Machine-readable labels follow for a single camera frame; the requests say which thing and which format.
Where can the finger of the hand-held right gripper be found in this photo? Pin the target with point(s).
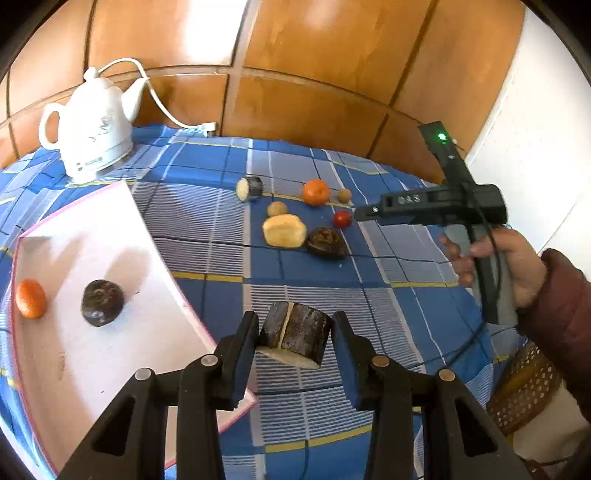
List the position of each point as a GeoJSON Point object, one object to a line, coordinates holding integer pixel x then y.
{"type": "Point", "coordinates": [369, 212]}

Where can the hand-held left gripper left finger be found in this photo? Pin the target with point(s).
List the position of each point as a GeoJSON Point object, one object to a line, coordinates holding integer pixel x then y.
{"type": "Point", "coordinates": [241, 355]}

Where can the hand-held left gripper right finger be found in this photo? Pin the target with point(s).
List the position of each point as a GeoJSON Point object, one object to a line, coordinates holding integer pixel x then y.
{"type": "Point", "coordinates": [350, 369]}

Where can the tan longan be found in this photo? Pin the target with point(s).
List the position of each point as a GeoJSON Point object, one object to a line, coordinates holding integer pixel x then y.
{"type": "Point", "coordinates": [344, 195]}
{"type": "Point", "coordinates": [277, 209]}

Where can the white tray with pink edge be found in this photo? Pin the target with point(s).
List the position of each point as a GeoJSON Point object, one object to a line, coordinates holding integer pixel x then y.
{"type": "Point", "coordinates": [111, 221]}

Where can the person's right forearm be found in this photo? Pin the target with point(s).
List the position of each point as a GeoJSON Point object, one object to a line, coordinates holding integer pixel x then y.
{"type": "Point", "coordinates": [563, 314]}

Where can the person's right hand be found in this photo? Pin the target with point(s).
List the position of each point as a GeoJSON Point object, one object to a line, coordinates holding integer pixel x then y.
{"type": "Point", "coordinates": [521, 263]}

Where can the red cherry tomato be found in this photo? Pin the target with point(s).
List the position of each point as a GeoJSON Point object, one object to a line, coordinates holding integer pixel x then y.
{"type": "Point", "coordinates": [342, 219]}

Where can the wrinkled dark passion fruit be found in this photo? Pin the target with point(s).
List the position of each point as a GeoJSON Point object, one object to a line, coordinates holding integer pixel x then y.
{"type": "Point", "coordinates": [327, 242]}

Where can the large tangerine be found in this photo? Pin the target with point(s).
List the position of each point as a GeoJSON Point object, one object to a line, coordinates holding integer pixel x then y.
{"type": "Point", "coordinates": [316, 192]}

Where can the yellow peeled fruit chunk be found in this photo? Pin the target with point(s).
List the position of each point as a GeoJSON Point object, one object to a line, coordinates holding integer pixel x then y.
{"type": "Point", "coordinates": [284, 230]}

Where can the blue checked cloth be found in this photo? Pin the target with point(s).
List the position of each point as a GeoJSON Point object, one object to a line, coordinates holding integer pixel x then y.
{"type": "Point", "coordinates": [286, 277]}

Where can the smooth dark passion fruit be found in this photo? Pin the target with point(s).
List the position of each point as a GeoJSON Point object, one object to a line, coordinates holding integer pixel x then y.
{"type": "Point", "coordinates": [102, 302]}

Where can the brown perforated basket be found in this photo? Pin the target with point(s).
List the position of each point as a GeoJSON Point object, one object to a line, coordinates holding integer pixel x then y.
{"type": "Point", "coordinates": [526, 392]}

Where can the small tangerine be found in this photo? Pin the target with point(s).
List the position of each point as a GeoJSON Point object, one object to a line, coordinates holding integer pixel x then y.
{"type": "Point", "coordinates": [31, 299]}

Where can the white ceramic electric kettle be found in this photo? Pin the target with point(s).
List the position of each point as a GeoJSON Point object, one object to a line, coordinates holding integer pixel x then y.
{"type": "Point", "coordinates": [92, 129]}

